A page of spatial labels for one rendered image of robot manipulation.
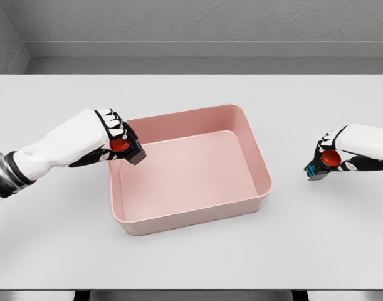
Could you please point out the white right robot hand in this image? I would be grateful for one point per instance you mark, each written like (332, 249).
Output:
(360, 139)

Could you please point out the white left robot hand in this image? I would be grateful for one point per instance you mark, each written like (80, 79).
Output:
(84, 128)

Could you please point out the red button industrial switch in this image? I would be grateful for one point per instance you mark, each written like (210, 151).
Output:
(128, 150)
(325, 163)

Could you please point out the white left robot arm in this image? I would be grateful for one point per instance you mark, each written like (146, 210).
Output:
(25, 163)

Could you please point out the pink plastic basket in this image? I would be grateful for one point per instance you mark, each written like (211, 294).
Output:
(191, 163)

